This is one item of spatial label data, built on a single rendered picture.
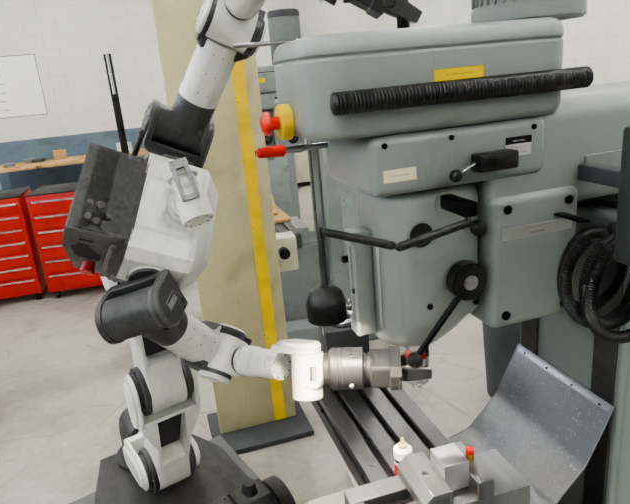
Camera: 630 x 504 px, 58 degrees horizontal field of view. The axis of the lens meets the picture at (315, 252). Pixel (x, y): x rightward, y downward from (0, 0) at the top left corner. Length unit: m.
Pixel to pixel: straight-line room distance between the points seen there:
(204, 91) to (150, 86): 8.67
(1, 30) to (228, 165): 7.69
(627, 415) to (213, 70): 1.13
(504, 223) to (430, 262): 0.15
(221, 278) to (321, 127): 2.02
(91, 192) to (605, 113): 0.99
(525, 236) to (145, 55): 9.16
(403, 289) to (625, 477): 0.67
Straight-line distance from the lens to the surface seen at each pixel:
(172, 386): 1.69
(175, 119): 1.35
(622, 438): 1.41
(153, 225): 1.23
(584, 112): 1.15
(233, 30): 1.24
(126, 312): 1.18
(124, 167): 1.27
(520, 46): 1.03
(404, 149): 0.95
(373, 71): 0.91
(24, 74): 10.09
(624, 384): 1.34
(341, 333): 1.58
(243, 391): 3.13
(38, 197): 5.65
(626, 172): 0.95
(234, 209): 2.78
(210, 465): 2.14
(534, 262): 1.13
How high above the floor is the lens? 1.84
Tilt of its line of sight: 18 degrees down
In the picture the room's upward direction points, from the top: 5 degrees counter-clockwise
